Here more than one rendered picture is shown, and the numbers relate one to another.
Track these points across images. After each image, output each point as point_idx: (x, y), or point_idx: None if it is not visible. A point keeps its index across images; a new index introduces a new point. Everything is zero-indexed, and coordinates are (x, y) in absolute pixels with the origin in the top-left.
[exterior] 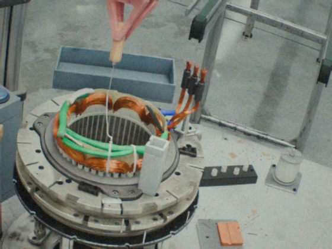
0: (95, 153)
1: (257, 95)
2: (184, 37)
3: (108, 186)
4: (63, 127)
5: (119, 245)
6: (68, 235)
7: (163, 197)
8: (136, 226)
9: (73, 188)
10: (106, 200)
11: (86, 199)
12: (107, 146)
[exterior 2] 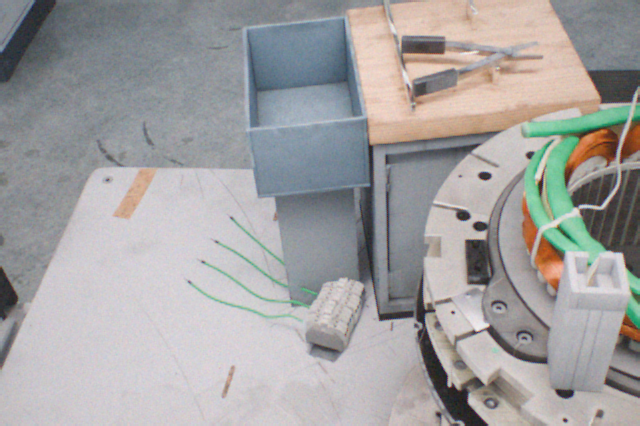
0: (529, 206)
1: None
2: None
3: (508, 288)
4: (548, 124)
5: (446, 411)
6: (415, 315)
7: (567, 411)
8: (475, 403)
9: (461, 240)
10: (463, 301)
11: (443, 269)
12: (560, 212)
